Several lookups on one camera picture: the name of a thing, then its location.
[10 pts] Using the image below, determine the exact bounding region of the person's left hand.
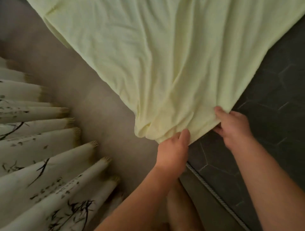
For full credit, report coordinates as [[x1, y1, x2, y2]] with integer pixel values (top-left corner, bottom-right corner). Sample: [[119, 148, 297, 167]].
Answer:
[[155, 129, 191, 178]]

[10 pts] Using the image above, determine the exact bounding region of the person's right hand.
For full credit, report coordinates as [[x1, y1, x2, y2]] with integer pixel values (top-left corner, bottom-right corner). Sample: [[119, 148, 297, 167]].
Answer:
[[212, 106, 255, 153]]

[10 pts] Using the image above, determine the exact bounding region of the pale yellow bed sheet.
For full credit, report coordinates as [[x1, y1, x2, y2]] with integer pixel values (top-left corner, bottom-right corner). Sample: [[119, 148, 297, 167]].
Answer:
[[25, 0, 305, 145]]

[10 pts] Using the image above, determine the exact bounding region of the person's right forearm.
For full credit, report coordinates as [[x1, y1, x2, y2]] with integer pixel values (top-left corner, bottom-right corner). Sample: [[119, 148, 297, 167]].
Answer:
[[228, 137, 305, 231]]

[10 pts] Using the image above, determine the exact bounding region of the person's left forearm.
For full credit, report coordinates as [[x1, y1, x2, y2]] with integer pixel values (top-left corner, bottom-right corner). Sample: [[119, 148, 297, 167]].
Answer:
[[95, 164, 183, 231]]

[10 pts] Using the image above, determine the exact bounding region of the dark grey mattress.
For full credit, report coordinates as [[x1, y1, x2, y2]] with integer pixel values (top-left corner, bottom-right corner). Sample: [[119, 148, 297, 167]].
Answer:
[[179, 15, 305, 231]]

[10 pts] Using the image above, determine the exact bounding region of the person's right leg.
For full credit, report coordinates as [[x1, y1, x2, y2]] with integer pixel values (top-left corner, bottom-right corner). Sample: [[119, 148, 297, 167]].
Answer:
[[166, 178, 205, 231]]

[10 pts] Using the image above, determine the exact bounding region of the white printed curtain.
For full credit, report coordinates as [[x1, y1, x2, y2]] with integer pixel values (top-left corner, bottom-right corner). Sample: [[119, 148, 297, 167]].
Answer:
[[0, 56, 124, 231]]

